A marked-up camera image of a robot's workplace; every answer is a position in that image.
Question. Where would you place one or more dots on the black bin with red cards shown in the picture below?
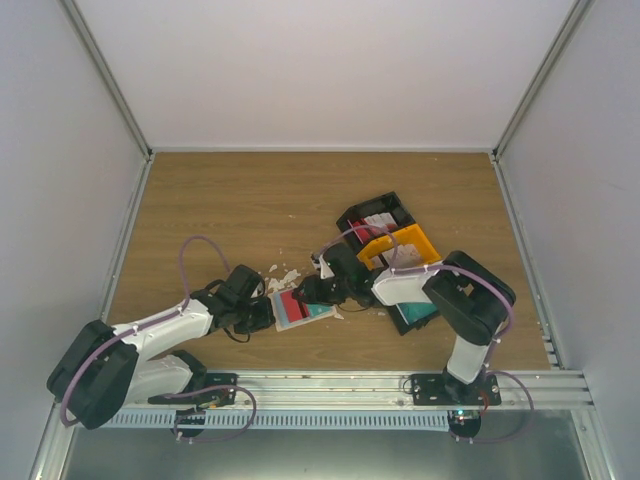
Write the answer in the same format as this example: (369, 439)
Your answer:
(385, 211)

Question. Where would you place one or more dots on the right circuit board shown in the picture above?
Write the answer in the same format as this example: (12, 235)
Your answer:
(464, 425)

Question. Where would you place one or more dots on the grey slotted cable duct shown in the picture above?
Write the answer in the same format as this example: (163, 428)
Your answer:
(296, 419)

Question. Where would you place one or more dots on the circuit board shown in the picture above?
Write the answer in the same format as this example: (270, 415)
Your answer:
(464, 425)
(188, 424)

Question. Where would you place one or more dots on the red credit card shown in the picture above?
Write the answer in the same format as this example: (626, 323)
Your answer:
(294, 311)

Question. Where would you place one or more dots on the teal card stack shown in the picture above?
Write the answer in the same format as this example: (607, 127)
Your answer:
(412, 313)

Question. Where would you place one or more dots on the black bin with teal cards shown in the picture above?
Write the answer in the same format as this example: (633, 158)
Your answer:
(401, 327)

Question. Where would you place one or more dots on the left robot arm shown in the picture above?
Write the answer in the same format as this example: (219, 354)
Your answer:
(106, 368)

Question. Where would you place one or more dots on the aluminium front rail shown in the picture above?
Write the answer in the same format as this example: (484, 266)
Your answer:
(387, 390)

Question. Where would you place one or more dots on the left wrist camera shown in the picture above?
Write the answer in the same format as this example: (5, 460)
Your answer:
(260, 289)

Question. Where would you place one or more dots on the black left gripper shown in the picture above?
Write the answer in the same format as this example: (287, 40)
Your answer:
(266, 318)

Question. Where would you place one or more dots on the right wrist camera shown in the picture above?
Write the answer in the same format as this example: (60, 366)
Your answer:
(322, 267)

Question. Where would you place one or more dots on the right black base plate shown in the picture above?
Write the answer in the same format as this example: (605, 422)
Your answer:
(441, 389)

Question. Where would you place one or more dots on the left circuit board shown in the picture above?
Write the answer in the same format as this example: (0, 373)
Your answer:
(188, 424)

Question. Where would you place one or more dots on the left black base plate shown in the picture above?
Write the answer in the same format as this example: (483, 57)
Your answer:
(214, 389)

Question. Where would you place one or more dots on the red white card stack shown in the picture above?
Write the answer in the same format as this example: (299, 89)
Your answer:
(382, 220)

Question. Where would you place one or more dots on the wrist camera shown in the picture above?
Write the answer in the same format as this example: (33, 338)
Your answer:
(322, 267)
(260, 289)

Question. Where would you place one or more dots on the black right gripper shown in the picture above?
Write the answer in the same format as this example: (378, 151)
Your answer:
(313, 293)

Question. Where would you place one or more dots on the white striped card stack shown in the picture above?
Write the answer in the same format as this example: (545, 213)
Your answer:
(404, 256)

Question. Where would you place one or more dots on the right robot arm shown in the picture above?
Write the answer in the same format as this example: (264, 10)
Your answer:
(475, 303)

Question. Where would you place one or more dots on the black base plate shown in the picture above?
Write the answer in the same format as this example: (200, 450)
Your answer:
(214, 389)
(441, 389)

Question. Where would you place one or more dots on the yellow storage bin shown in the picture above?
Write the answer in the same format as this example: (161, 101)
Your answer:
(412, 234)

